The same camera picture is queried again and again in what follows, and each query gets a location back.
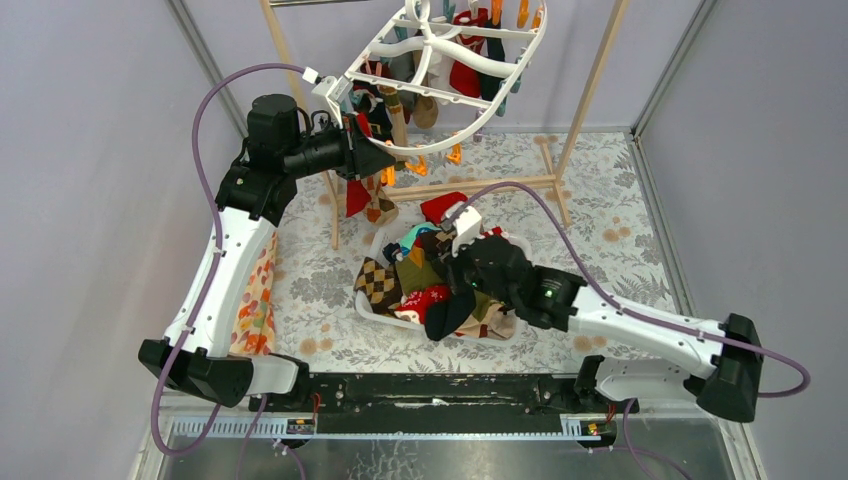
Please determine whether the patchwork brown green sock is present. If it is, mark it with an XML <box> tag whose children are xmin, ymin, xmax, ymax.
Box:
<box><xmin>454</xmin><ymin>292</ymin><xmax>516</xmax><ymax>341</ymax></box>

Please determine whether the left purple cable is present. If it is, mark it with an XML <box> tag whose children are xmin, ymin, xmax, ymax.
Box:
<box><xmin>150</xmin><ymin>63</ymin><xmax>310</xmax><ymax>480</ymax></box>

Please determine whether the white laundry basket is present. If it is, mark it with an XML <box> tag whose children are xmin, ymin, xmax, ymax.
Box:
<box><xmin>354</xmin><ymin>213</ymin><xmax>534</xmax><ymax>348</ymax></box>

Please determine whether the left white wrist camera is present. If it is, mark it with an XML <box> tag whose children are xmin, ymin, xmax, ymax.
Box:
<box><xmin>301</xmin><ymin>67</ymin><xmax>352</xmax><ymax>127</ymax></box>

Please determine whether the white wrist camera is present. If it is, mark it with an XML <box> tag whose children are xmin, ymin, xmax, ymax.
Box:
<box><xmin>442</xmin><ymin>202</ymin><xmax>482</xmax><ymax>257</ymax></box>
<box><xmin>301</xmin><ymin>67</ymin><xmax>352</xmax><ymax>127</ymax></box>

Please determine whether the red sock behind basket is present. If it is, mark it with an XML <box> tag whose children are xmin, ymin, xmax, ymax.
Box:
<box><xmin>420</xmin><ymin>192</ymin><xmax>468</xmax><ymax>225</ymax></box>

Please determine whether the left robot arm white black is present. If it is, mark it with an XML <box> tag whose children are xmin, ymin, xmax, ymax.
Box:
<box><xmin>138</xmin><ymin>94</ymin><xmax>394</xmax><ymax>411</ymax></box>

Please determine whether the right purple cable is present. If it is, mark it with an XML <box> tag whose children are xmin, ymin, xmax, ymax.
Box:
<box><xmin>447</xmin><ymin>181</ymin><xmax>812</xmax><ymax>480</ymax></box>

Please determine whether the purple cable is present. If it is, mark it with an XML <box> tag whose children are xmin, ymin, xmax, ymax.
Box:
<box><xmin>150</xmin><ymin>63</ymin><xmax>310</xmax><ymax>480</ymax></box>
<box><xmin>447</xmin><ymin>181</ymin><xmax>812</xmax><ymax>480</ymax></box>

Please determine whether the dark navy sock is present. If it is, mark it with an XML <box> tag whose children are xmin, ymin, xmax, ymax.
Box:
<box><xmin>425</xmin><ymin>290</ymin><xmax>476</xmax><ymax>341</ymax></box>

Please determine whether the orange leaf patterned cloth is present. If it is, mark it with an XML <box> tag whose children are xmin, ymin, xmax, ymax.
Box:
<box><xmin>229</xmin><ymin>233</ymin><xmax>278</xmax><ymax>355</ymax></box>

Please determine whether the red hanging sock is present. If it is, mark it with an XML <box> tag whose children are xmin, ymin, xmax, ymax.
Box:
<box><xmin>345</xmin><ymin>180</ymin><xmax>371</xmax><ymax>218</ymax></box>

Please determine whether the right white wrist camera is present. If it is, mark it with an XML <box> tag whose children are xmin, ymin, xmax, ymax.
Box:
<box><xmin>442</xmin><ymin>202</ymin><xmax>482</xmax><ymax>257</ymax></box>

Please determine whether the white round clip hanger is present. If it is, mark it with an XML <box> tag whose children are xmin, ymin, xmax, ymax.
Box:
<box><xmin>340</xmin><ymin>1</ymin><xmax>548</xmax><ymax>157</ymax></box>

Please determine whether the brown argyle sock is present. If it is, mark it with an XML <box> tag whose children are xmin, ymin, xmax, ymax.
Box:
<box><xmin>353</xmin><ymin>257</ymin><xmax>403</xmax><ymax>316</ymax></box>

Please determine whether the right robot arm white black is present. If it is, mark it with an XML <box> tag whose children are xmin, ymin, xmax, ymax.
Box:
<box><xmin>438</xmin><ymin>236</ymin><xmax>763</xmax><ymax>423</ymax></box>

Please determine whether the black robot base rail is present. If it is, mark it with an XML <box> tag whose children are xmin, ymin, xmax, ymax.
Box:
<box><xmin>249</xmin><ymin>373</ymin><xmax>627</xmax><ymax>437</ymax></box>

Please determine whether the red snowflake christmas sock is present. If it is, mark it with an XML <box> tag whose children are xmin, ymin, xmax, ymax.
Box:
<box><xmin>394</xmin><ymin>285</ymin><xmax>451</xmax><ymax>325</ymax></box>

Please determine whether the floral grey table mat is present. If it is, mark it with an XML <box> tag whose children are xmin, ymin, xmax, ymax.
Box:
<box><xmin>271</xmin><ymin>132</ymin><xmax>675</xmax><ymax>373</ymax></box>

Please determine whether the wooden drying rack frame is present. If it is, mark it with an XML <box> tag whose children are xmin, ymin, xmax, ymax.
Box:
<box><xmin>259</xmin><ymin>0</ymin><xmax>632</xmax><ymax>252</ymax></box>

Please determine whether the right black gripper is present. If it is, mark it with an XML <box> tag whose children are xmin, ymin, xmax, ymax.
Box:
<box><xmin>433</xmin><ymin>228</ymin><xmax>517</xmax><ymax>308</ymax></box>

